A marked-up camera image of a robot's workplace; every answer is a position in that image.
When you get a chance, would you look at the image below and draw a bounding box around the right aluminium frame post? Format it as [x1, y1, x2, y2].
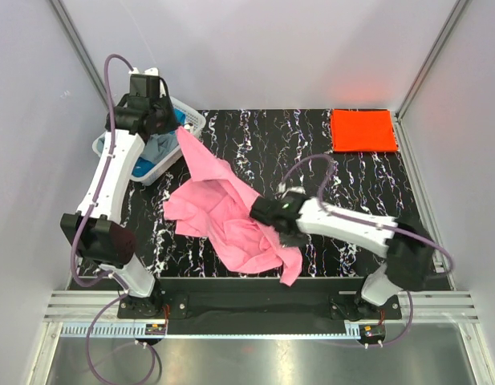
[395, 0, 472, 121]

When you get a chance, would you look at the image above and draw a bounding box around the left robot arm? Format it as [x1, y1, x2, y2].
[60, 94, 179, 318]

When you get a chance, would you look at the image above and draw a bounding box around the folded orange t-shirt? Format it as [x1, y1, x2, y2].
[331, 109, 398, 152]

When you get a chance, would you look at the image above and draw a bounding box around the left aluminium frame post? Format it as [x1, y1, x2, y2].
[47, 0, 108, 111]

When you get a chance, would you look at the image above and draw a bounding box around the grey t-shirt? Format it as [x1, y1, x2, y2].
[140, 132, 178, 164]

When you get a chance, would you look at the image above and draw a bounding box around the blue t-shirt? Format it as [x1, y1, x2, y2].
[130, 107, 192, 180]

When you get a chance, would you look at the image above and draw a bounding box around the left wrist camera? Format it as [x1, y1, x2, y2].
[128, 67, 167, 99]

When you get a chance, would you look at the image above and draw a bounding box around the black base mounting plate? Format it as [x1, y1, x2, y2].
[118, 278, 402, 331]

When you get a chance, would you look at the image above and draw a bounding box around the aluminium frame post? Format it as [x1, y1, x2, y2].
[47, 0, 108, 111]
[395, 0, 472, 121]

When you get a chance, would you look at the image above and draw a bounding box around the white slotted cable duct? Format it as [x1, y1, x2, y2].
[61, 322, 360, 340]

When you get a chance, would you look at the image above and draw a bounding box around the pink t-shirt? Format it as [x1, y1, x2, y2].
[164, 127, 302, 286]

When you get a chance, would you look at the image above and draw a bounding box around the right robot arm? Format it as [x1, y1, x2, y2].
[250, 191, 434, 321]

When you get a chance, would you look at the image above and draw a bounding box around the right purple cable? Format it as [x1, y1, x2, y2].
[278, 154, 455, 348]

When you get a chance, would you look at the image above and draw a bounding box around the white plastic basket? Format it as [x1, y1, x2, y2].
[91, 95, 206, 186]

